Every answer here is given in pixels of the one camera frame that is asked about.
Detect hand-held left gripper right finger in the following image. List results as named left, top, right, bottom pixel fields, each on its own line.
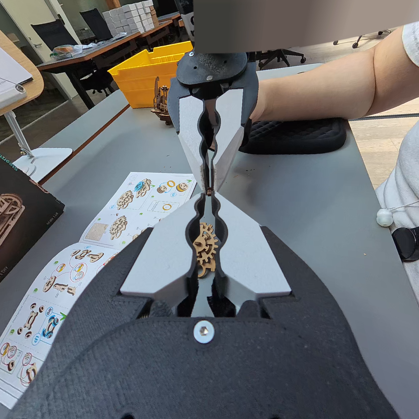
left=209, top=191, right=292, bottom=317

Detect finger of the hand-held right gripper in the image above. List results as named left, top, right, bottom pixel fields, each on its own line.
left=212, top=89, right=245, bottom=192
left=179, top=98, right=211, bottom=190

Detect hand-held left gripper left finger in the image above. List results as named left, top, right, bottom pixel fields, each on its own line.
left=120, top=192, right=210, bottom=317

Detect wooden gear assembly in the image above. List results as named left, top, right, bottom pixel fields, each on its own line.
left=193, top=222, right=219, bottom=279

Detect person's right forearm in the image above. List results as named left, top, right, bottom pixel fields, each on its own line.
left=250, top=26, right=410, bottom=122

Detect assembled wooden model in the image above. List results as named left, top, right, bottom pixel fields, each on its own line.
left=151, top=77, right=175, bottom=126

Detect black model kit box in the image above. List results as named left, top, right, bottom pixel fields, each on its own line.
left=0, top=157, right=65, bottom=283

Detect black quilted cushion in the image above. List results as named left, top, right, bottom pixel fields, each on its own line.
left=238, top=118, right=347, bottom=155

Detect yellow plastic bin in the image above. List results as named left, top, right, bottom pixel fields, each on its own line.
left=108, top=41, right=194, bottom=109

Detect illustrated instruction booklet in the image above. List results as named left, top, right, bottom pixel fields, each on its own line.
left=0, top=172, right=197, bottom=410

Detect stack of white boxes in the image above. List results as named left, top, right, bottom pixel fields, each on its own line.
left=102, top=0, right=160, bottom=36

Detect brown office desk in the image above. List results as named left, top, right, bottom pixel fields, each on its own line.
left=36, top=20, right=175, bottom=110

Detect black office chair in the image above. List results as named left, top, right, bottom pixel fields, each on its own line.
left=31, top=20, right=78, bottom=55
left=79, top=8, right=114, bottom=42

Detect clear plastic bags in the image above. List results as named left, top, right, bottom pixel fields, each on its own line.
left=51, top=43, right=94, bottom=61

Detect white stand with wooden board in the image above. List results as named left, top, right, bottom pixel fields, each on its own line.
left=0, top=31, right=73, bottom=183

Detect black round watch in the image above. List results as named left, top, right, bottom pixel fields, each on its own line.
left=392, top=227, right=419, bottom=262

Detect person's light grey garment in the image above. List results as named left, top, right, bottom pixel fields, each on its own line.
left=374, top=131, right=419, bottom=297

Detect white paper sheet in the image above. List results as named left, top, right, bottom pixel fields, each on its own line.
left=0, top=47, right=34, bottom=103

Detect person's white shirt sleeve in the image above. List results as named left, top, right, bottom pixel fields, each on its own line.
left=402, top=21, right=419, bottom=68

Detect black cable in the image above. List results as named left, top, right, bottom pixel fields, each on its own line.
left=348, top=113, right=419, bottom=121

